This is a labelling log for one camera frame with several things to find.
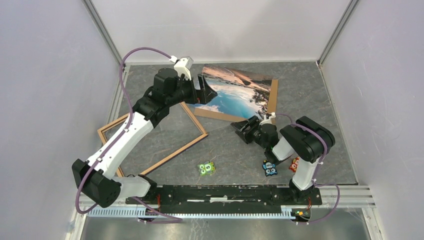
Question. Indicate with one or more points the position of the wooden picture frame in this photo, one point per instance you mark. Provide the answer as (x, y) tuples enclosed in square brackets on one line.
[(175, 134)]

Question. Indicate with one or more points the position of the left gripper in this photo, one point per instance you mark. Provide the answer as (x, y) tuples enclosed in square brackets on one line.
[(203, 96)]

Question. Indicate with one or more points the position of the landscape photo print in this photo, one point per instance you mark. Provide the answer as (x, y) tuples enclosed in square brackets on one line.
[(236, 77)]

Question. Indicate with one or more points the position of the red owl sticker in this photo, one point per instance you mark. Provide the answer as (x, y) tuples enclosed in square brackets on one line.
[(294, 164)]

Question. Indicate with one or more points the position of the white slotted cable duct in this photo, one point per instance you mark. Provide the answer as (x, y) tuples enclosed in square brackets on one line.
[(138, 211)]

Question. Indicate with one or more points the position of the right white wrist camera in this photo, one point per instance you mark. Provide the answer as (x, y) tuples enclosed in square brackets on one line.
[(269, 118)]

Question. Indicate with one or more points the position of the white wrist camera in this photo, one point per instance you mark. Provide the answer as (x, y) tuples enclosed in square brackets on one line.
[(182, 66), (269, 118)]

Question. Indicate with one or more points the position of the green owl sticker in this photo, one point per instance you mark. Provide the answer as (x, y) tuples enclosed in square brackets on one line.
[(207, 168)]

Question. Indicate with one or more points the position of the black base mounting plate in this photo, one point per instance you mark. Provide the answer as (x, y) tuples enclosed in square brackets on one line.
[(229, 199)]

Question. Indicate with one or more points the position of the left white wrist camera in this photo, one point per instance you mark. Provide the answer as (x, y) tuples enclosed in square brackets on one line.
[(182, 66)]

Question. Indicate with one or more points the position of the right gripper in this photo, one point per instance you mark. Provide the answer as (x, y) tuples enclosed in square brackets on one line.
[(253, 123)]

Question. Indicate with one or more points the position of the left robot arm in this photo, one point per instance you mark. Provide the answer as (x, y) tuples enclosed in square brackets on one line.
[(95, 177)]

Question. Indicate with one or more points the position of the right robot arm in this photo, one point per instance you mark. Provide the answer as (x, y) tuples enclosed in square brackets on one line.
[(304, 137)]

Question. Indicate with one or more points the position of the blue owl sticker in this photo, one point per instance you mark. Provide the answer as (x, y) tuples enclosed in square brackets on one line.
[(269, 168)]

